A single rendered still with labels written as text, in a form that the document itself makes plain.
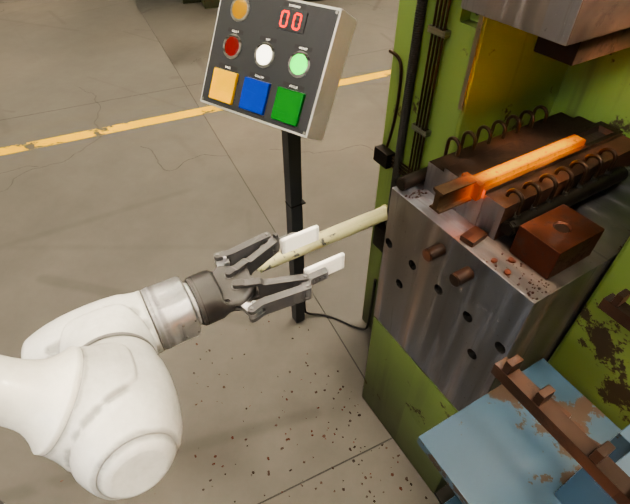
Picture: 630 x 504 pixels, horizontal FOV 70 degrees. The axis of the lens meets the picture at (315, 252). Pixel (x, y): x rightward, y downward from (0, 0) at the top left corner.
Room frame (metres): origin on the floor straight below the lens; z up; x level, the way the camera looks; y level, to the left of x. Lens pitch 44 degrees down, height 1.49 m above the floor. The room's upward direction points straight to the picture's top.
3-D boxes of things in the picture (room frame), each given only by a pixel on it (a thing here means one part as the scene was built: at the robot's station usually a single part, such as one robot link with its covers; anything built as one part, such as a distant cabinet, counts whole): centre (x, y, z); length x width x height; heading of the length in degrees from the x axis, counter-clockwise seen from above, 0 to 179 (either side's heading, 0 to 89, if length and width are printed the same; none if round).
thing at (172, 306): (0.40, 0.20, 1.00); 0.09 x 0.06 x 0.09; 31
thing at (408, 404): (0.78, -0.50, 0.23); 0.56 x 0.38 x 0.47; 121
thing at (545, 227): (0.59, -0.43, 0.95); 0.12 x 0.09 x 0.07; 121
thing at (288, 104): (0.99, 0.06, 1.01); 0.07 x 0.05 x 0.07; 56
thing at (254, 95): (1.05, 0.14, 1.01); 0.07 x 0.05 x 0.07; 56
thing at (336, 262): (0.48, -0.01, 1.00); 0.07 x 0.01 x 0.03; 121
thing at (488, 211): (0.83, -0.47, 0.96); 0.42 x 0.20 x 0.09; 121
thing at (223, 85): (1.10, 0.23, 1.01); 0.07 x 0.05 x 0.07; 56
